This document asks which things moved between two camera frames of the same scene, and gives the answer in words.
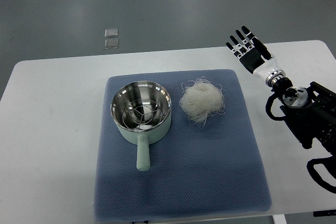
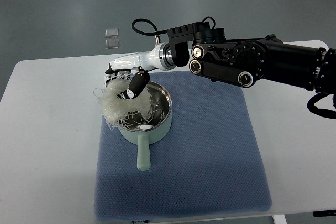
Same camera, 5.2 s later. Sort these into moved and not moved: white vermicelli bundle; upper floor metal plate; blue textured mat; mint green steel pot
Moved: white vermicelli bundle
Not moved: mint green steel pot; upper floor metal plate; blue textured mat
